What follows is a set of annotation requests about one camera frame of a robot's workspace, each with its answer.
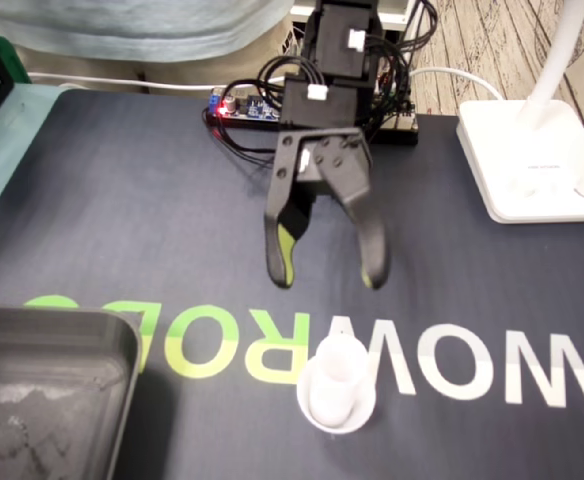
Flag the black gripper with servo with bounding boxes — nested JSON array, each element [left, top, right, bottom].
[[263, 127, 389, 291]]

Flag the black plastic tray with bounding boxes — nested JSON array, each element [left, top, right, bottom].
[[0, 304, 143, 480]]

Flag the blue voltage converter board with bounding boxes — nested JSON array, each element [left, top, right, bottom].
[[204, 85, 287, 132]]

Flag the white power cable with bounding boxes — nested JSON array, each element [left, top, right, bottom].
[[25, 66, 507, 104]]

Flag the black converter board wires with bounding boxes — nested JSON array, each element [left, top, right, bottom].
[[204, 107, 284, 164]]

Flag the looped black wrist cable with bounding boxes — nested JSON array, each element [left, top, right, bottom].
[[257, 55, 323, 110]]

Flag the standing person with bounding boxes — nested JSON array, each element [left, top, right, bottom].
[[0, 0, 301, 94]]

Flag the black arm wire bundle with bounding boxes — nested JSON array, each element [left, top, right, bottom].
[[369, 0, 441, 131]]

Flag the dark grey WOWROBO mat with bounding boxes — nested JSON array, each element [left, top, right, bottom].
[[0, 88, 584, 480]]

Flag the dark green box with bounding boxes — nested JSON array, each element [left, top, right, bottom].
[[0, 34, 29, 85]]

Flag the short white plastic cup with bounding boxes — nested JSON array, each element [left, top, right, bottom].
[[295, 349, 377, 435]]

